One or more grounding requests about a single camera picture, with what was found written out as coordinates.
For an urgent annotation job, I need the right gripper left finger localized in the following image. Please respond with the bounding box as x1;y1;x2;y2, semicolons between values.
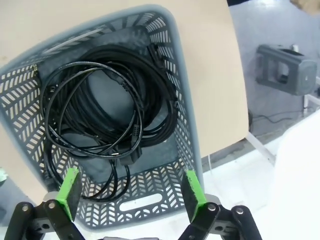
7;167;86;240

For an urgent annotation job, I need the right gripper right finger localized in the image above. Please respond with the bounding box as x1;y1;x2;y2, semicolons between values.
174;169;263;240

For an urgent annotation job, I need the large black cable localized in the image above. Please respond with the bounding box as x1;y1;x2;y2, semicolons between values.
41;61;145;161

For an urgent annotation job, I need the black power cable with plug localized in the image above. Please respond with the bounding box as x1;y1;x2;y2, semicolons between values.
44;109;145;201

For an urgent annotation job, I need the grey plastic lattice basket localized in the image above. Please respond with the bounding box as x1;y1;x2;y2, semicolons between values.
0;4;205;232

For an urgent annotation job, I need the white side table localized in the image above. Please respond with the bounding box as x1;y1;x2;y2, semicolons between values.
246;109;320;240

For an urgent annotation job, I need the grey box device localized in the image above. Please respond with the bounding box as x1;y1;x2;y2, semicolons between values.
255;43;319;97

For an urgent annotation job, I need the black floor cable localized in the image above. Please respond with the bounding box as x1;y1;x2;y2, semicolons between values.
249;109;310;126

